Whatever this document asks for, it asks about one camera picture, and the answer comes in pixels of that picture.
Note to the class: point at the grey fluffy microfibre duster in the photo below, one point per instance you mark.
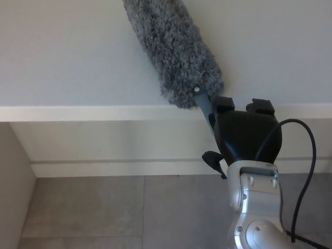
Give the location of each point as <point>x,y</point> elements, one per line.
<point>171,46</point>

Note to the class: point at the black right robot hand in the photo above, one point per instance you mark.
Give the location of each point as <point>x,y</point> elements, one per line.
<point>246,135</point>

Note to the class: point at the white built-in shelf unit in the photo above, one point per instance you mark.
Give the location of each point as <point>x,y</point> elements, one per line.
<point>77,114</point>

